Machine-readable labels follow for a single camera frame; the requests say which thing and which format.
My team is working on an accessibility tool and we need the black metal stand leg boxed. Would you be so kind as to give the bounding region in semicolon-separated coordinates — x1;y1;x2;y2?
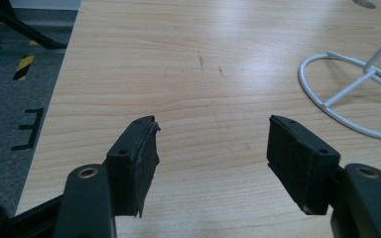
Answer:
0;0;68;56

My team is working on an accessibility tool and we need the yellow black floor tape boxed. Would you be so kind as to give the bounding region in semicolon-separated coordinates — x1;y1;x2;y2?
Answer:
12;40;41;81

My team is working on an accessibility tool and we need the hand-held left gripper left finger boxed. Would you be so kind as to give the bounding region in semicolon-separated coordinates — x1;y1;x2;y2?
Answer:
53;115;162;238

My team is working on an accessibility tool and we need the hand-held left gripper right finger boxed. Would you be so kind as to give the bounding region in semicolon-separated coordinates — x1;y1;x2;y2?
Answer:
266;114;381;238

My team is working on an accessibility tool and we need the black floor tape mark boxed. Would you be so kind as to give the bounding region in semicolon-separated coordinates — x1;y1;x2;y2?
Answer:
11;107;45;152

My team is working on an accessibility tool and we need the white wire stand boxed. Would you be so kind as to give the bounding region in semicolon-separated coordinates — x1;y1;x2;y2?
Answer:
298;25;381;142

